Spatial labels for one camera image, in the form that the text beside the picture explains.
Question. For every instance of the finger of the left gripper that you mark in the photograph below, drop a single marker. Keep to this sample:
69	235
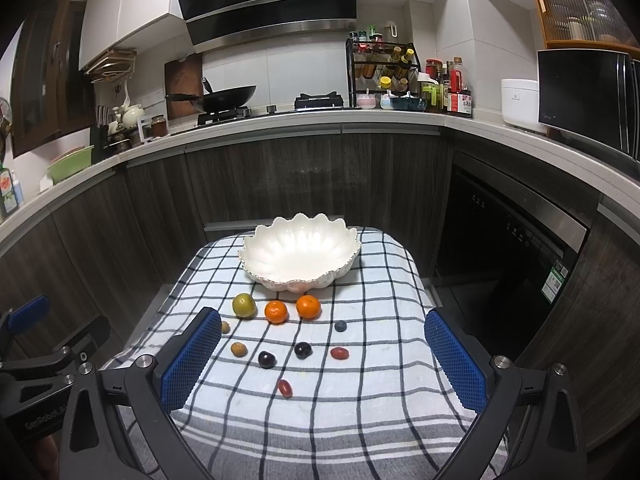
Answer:
89	338
17	321

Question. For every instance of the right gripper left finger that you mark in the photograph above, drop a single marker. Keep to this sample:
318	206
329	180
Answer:
95	442

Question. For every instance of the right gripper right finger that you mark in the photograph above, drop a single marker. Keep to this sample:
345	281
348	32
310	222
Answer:
533	412

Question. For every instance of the red grape tomato front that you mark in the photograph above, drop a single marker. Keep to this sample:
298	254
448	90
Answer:
285	388

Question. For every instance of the red grape tomato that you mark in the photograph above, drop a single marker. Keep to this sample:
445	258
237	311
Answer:
339	353
285	388

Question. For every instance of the orange mandarin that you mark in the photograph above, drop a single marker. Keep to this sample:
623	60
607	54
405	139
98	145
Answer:
308	307
276	312

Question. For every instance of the blueberry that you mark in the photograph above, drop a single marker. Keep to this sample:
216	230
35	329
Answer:
340	326

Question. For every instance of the green apple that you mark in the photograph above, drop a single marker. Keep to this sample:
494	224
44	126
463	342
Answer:
244	306

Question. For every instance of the checkered white cloth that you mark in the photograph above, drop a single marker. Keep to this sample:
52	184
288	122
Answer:
387	412

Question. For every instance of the white teapot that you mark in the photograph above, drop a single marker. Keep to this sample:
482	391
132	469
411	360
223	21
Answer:
129	112

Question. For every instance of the white scalloped ceramic bowl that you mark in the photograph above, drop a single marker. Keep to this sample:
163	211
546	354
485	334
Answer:
299	254

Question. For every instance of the black wok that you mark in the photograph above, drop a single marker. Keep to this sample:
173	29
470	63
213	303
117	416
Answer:
213	102

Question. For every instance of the wooden cutting board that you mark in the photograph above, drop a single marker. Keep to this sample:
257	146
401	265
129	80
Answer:
183	76

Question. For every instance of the white rice cooker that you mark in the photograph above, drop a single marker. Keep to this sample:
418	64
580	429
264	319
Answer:
520	104

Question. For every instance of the gas stove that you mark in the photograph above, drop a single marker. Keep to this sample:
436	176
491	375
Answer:
303	102

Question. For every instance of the red label sauce bottle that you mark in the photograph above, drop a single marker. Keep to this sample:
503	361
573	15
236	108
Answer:
460	100

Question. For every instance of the black microwave oven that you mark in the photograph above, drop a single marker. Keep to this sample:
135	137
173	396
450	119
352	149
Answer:
591	93

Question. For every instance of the black spice rack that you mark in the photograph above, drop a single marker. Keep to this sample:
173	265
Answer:
378	67

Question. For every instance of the wooden glass cabinet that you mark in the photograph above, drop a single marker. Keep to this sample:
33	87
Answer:
585	24

